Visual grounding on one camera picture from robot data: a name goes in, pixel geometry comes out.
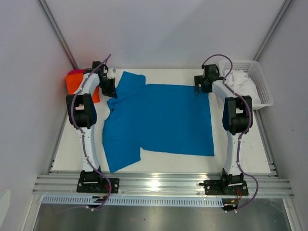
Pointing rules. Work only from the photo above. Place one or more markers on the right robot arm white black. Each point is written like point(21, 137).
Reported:
point(236, 121)

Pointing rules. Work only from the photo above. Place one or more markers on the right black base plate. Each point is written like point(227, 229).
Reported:
point(218, 188)

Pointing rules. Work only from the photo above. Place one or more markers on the folded orange t shirt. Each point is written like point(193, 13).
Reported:
point(74, 79)

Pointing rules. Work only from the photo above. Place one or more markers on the blue t shirt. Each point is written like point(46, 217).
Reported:
point(155, 117)

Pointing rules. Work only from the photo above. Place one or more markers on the white t shirt in basket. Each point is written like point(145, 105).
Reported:
point(242, 84)

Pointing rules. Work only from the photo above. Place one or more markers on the aluminium mounting rail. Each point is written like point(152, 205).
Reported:
point(161, 184)

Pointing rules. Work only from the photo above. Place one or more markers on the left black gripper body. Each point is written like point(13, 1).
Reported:
point(107, 85)

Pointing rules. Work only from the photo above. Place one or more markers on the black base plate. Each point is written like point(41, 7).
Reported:
point(218, 188)
point(99, 185)

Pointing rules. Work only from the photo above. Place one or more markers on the aluminium corner post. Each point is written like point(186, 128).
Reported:
point(57, 31)
point(277, 22)

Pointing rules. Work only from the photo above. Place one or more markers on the right aluminium corner post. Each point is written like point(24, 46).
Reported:
point(277, 22)

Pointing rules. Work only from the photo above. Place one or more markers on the white plastic basket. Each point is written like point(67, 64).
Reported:
point(256, 73)

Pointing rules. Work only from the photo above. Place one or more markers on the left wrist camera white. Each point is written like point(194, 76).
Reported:
point(111, 73)

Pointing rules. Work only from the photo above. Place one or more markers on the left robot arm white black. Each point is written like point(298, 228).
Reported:
point(83, 116)

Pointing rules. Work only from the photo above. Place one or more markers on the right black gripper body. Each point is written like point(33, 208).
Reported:
point(205, 89)

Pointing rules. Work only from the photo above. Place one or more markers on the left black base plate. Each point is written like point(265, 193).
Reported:
point(99, 185)

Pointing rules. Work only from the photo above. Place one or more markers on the white slotted cable duct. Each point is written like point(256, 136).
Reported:
point(132, 200)

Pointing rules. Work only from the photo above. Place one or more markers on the folded pink t shirt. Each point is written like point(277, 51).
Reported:
point(77, 71)

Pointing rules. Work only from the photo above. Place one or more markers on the left aluminium corner post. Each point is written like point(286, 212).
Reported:
point(57, 31)

